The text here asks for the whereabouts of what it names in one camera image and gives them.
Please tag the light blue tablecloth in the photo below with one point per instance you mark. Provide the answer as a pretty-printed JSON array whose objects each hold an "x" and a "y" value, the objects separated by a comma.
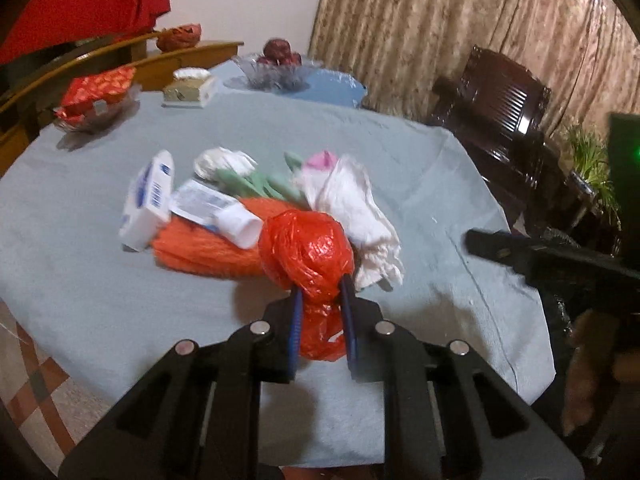
[{"x": 100, "y": 285}]

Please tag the white tissue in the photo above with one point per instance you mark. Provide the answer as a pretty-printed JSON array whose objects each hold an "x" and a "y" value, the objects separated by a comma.
[{"x": 220, "y": 162}]

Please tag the small glass dish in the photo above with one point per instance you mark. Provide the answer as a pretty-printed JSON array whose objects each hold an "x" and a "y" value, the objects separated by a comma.
[{"x": 100, "y": 121}]

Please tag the beige patterned curtain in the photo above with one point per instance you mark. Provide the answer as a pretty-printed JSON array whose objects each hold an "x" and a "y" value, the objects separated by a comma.
[{"x": 425, "y": 20}]

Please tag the orange mesh bag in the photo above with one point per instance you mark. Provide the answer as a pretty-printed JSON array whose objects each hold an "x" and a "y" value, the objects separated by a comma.
[{"x": 200, "y": 252}]

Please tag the glass fruit bowl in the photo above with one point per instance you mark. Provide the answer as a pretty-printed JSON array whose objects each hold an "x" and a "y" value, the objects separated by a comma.
[{"x": 270, "y": 79}]

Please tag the person's right hand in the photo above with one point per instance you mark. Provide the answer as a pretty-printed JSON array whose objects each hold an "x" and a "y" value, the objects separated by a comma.
[{"x": 582, "y": 370}]

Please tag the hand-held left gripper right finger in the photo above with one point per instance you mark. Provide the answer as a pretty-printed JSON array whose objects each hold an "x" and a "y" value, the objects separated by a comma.
[{"x": 348, "y": 322}]

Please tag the orange red bag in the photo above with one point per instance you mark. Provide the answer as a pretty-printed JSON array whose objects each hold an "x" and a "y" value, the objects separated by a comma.
[{"x": 179, "y": 37}]

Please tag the red cloth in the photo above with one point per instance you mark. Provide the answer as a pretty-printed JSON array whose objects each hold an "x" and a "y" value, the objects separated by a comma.
[{"x": 85, "y": 0}]

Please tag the red patterned packet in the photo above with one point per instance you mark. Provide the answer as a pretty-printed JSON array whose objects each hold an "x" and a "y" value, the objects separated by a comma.
[{"x": 95, "y": 90}]

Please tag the pink plastic scrap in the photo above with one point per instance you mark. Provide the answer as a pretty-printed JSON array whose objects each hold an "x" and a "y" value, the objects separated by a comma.
[{"x": 322, "y": 161}]

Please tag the green rubber glove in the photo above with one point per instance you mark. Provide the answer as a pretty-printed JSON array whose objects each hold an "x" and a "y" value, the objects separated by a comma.
[{"x": 250, "y": 186}]

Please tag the white squeeze tube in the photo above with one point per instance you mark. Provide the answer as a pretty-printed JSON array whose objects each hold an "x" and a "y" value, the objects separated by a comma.
[{"x": 235, "y": 222}]

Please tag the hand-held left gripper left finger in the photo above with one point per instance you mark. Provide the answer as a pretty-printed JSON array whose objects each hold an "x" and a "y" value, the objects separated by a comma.
[{"x": 295, "y": 322}]

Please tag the red apple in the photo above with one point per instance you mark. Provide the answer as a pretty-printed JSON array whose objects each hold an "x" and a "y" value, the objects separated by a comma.
[
  {"x": 275, "y": 48},
  {"x": 293, "y": 59}
]

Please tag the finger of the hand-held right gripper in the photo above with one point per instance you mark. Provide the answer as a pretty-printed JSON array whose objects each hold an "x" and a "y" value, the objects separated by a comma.
[{"x": 500, "y": 250}]

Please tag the dark wooden armchair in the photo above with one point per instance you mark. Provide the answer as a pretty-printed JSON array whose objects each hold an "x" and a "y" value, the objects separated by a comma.
[{"x": 500, "y": 110}]

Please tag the potted green plant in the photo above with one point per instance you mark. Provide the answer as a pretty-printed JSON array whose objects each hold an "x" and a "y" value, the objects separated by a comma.
[{"x": 592, "y": 160}]

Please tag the white paper towel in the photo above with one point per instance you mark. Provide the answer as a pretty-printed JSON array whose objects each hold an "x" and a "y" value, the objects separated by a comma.
[{"x": 350, "y": 200}]

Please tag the tissue box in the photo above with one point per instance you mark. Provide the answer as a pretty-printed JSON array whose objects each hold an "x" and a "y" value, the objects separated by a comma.
[{"x": 187, "y": 91}]

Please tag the dark wooden side table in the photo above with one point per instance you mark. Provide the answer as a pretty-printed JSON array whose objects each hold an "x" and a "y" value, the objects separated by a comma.
[{"x": 585, "y": 222}]

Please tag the red plastic bag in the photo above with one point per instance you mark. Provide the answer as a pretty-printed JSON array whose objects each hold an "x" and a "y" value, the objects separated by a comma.
[{"x": 305, "y": 250}]

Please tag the white cardboard box blue print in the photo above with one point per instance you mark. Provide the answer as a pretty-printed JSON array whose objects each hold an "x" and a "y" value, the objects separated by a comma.
[{"x": 145, "y": 210}]

